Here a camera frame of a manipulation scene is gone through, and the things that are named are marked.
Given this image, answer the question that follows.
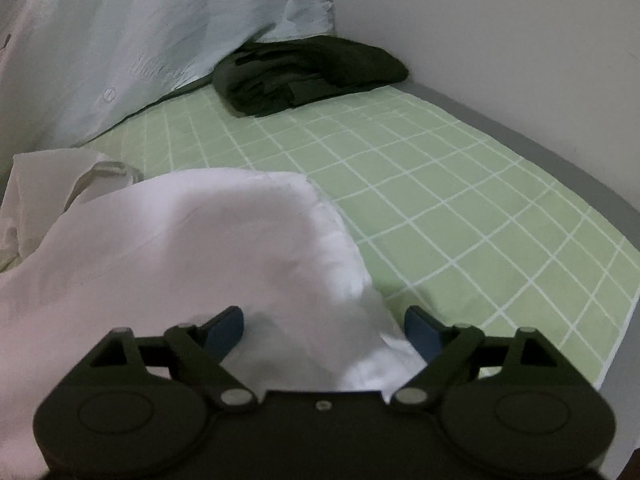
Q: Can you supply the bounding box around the white shirt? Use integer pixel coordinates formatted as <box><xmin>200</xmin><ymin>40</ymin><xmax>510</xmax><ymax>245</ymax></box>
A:
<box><xmin>1</xmin><ymin>148</ymin><xmax>424</xmax><ymax>479</ymax></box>

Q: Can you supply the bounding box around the green checked bed sheet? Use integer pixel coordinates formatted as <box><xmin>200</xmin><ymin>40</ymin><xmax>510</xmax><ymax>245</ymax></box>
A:
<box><xmin>91</xmin><ymin>87</ymin><xmax>639</xmax><ymax>386</ymax></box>

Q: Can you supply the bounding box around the black folded garment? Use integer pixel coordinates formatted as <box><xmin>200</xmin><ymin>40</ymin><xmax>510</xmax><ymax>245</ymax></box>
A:
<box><xmin>212</xmin><ymin>36</ymin><xmax>409</xmax><ymax>117</ymax></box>

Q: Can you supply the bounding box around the light blue carrot-print quilt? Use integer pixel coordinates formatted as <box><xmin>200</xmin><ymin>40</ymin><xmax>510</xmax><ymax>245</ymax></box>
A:
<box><xmin>1</xmin><ymin>0</ymin><xmax>334</xmax><ymax>169</ymax></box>

